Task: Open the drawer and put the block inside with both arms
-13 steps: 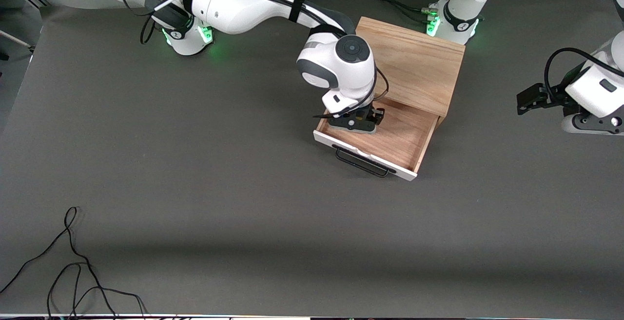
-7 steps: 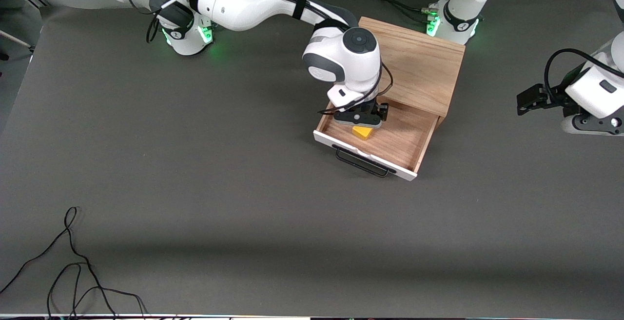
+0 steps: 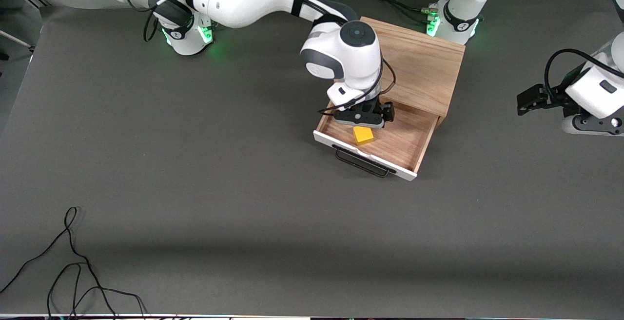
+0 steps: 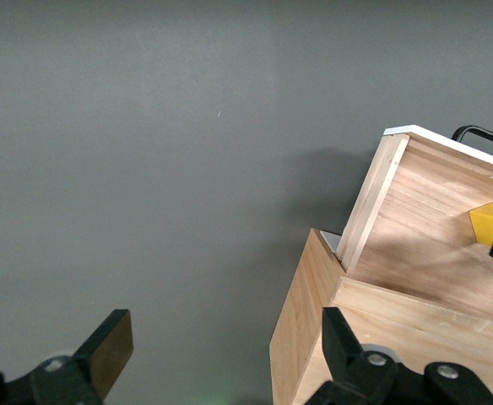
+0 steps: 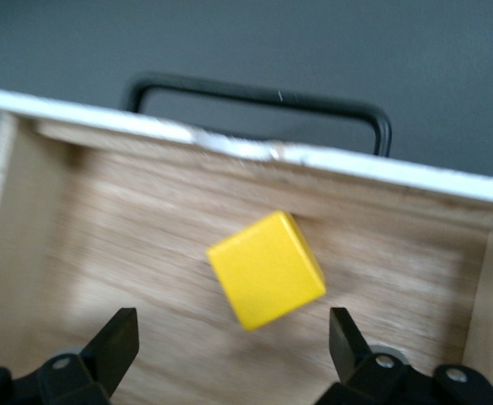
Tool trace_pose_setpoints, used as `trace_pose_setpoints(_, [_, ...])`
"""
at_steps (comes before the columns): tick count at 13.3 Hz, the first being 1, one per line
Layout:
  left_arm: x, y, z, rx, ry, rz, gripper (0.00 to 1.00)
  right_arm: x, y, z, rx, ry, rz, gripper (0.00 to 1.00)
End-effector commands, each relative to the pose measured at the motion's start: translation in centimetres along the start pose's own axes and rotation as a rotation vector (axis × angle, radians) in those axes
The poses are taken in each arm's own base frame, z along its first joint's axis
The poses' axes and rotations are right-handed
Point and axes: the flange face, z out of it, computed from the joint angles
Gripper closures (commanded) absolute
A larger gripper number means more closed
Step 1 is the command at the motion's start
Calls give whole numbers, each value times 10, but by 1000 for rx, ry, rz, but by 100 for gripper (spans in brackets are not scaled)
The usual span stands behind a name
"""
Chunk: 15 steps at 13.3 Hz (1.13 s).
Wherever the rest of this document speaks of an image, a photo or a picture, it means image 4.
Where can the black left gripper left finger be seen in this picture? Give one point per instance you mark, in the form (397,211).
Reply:
(107,350)

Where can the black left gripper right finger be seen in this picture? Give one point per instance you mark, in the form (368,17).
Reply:
(343,350)

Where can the yellow cube block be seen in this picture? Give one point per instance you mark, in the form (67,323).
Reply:
(489,223)

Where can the wooden drawer cabinet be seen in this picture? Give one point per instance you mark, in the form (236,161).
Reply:
(305,316)

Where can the grey table mat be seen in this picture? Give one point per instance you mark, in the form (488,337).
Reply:
(145,169)

